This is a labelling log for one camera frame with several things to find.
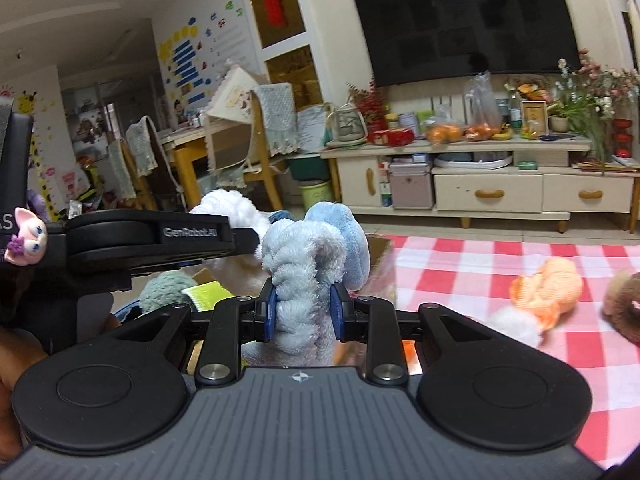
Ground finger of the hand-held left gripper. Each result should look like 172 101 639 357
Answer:
150 213 264 267

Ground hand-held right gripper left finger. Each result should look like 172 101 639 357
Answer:
117 277 277 386

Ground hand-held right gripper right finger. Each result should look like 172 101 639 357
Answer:
330 282 501 386

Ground white plush scrunchie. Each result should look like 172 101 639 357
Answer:
189 189 273 281
487 307 543 348

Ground green sponge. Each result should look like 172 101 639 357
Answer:
181 281 232 312

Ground grey-green plush scrunchie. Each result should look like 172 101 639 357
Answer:
139 270 198 313

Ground light blue plush scrunchie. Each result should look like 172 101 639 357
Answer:
260 201 371 367

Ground person's left hand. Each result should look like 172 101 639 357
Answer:
0 327 51 463

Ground pink cat charm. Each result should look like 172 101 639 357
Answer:
4 206 48 265

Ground yellow wooden dining table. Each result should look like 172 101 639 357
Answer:
160 120 261 211

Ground wooden chair with lace cover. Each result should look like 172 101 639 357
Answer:
107 116 173 211
247 82 301 211

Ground light green bucket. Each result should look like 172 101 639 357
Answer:
299 180 333 211

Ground red checked tablecloth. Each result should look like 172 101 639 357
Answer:
345 234 640 471

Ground dark green bin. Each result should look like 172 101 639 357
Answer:
287 154 331 182

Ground pink storage box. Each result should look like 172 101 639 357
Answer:
389 160 435 210

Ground cream lace cloth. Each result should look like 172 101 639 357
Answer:
207 60 266 123

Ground red flat box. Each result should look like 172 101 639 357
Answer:
367 129 416 146

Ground cream television cabinet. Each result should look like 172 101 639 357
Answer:
320 135 640 235

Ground bag of oranges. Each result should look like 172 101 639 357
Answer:
425 122 465 143

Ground red berry branches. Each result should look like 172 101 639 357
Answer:
347 80 388 126

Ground orange plush scrunchie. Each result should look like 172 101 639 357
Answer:
510 257 584 332

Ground clear plastic bag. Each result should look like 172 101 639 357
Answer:
462 71 503 142

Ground framed certificate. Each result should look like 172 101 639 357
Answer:
520 101 548 136

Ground brown plush scrunchie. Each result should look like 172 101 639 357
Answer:
601 270 640 346

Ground black television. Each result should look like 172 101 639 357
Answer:
348 0 582 88

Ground red vase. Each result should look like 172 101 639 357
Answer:
612 117 635 158

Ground artificial flower bunch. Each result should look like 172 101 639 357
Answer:
550 49 640 171

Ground blue wall stickers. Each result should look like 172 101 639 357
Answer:
159 2 246 106

